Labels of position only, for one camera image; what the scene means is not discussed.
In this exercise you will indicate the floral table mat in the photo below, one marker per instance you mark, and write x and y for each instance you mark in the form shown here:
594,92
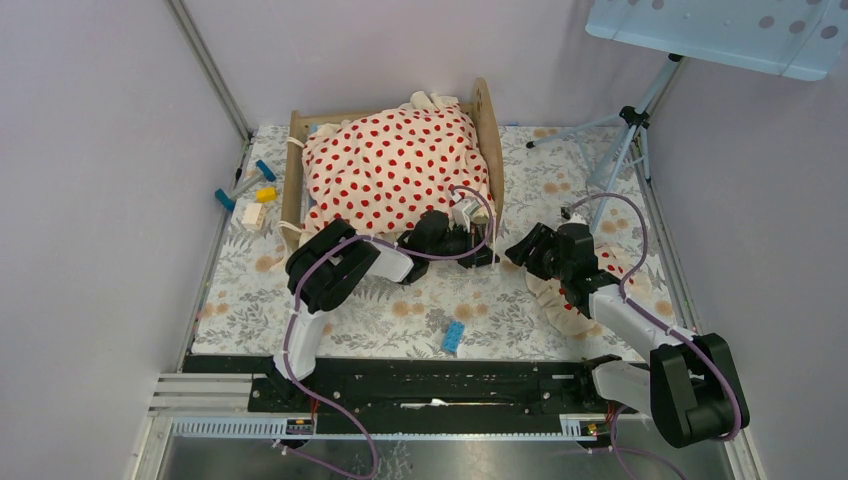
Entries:
247,306

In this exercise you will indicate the wooden pet bed frame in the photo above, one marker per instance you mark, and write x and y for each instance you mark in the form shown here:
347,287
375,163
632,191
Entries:
490,132

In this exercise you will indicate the yellow toy block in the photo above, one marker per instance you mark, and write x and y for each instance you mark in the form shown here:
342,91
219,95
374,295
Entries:
266,195

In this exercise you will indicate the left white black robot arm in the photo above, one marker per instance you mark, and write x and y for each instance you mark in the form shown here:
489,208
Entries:
325,271

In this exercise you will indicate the grey tripod stand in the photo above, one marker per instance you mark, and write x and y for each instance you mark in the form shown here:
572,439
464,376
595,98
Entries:
630,147

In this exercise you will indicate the light blue perforated tray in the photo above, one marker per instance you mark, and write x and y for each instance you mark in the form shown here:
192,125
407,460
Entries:
796,39

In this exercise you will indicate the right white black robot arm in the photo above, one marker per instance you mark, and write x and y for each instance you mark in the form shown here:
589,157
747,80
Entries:
689,386

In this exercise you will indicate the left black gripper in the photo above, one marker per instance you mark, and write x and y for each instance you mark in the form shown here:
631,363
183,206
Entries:
483,257

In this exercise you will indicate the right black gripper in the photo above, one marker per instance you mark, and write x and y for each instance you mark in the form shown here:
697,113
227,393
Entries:
540,237

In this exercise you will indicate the large strawberry print cushion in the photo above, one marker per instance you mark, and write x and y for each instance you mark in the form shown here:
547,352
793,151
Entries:
391,172

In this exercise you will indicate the blue toy brick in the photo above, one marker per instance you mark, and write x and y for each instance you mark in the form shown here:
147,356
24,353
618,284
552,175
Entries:
453,337

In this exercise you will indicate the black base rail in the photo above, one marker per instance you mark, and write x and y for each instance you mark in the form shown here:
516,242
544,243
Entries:
421,396

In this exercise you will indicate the beige wooden toy block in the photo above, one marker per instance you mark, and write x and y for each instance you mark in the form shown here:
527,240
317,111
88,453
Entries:
254,216

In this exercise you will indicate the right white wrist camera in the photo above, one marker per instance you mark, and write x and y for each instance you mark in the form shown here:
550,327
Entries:
570,216

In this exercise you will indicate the small strawberry print pillow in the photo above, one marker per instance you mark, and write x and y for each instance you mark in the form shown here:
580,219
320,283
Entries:
564,316

